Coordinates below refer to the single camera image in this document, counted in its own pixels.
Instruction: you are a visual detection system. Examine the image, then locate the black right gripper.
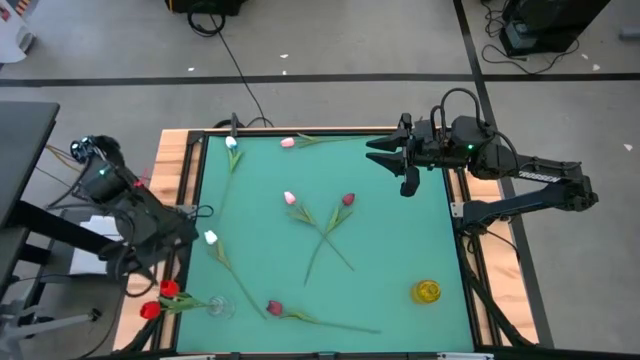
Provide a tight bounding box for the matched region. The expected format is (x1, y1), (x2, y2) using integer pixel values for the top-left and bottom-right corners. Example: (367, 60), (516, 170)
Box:
(365, 113), (454, 199)

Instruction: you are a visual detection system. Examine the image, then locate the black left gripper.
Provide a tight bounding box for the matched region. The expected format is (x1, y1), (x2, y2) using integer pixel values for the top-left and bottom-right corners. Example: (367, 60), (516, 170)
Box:
(98, 219), (200, 282)

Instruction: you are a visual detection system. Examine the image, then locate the dark red artificial tulip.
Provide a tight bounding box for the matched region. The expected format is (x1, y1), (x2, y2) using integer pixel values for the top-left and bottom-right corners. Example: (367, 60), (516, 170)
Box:
(266, 299), (383, 335)
(303, 192), (357, 288)

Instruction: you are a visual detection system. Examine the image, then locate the pink artificial tulip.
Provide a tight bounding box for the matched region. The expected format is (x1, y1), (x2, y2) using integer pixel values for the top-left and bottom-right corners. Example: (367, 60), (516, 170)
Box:
(283, 190), (356, 273)
(280, 132), (372, 150)

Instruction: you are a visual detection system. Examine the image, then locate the white artificial tulip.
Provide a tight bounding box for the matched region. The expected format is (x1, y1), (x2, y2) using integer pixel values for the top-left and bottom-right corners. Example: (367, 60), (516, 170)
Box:
(203, 229), (268, 321)
(218, 135), (245, 215)

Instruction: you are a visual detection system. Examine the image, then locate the clear glass vase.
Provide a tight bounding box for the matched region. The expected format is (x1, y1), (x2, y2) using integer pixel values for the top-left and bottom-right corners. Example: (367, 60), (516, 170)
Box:
(206, 294), (236, 320)

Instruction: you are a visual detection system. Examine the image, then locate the yellow glass vase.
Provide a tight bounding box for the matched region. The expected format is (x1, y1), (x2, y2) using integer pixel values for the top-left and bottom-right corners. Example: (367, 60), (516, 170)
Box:
(410, 279), (443, 305)

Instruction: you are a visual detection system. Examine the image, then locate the white paper sheet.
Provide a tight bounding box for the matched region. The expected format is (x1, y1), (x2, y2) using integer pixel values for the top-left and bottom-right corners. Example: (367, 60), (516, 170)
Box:
(69, 214), (124, 276)

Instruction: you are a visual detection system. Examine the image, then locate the teal table mat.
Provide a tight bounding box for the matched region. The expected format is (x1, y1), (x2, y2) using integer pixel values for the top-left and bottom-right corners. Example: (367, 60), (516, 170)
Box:
(175, 133), (475, 354)

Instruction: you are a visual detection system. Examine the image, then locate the light wooden table board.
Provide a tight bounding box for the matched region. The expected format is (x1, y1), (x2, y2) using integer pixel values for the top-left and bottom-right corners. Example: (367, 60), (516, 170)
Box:
(112, 127), (541, 351)

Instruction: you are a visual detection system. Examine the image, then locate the grey metal stand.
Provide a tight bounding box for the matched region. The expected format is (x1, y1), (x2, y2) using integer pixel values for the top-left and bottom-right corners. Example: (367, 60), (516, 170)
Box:
(0, 299), (104, 360)

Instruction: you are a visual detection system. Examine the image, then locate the black desk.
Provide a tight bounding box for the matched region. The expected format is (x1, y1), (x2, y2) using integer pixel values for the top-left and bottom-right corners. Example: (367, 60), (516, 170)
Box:
(0, 101), (119, 301)

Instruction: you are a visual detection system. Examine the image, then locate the black equipment box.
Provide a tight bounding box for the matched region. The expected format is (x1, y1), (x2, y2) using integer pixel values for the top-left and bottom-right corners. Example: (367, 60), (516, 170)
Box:
(499, 0), (612, 57)

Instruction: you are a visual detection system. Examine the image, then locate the black equipment case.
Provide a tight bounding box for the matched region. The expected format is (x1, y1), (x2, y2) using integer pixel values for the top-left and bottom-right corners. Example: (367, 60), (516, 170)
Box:
(167, 0), (246, 16)

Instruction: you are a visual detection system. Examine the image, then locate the white cabinet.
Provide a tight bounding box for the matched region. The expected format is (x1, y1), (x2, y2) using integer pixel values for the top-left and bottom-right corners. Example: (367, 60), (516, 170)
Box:
(0, 0), (36, 64)

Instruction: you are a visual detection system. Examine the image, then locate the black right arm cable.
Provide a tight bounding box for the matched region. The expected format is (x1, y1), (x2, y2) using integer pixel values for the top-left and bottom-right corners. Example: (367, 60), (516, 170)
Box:
(429, 87), (522, 166)

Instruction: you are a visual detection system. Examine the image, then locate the black floor cable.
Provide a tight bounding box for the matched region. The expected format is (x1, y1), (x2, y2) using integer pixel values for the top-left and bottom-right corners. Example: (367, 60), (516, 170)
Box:
(187, 8), (275, 129)

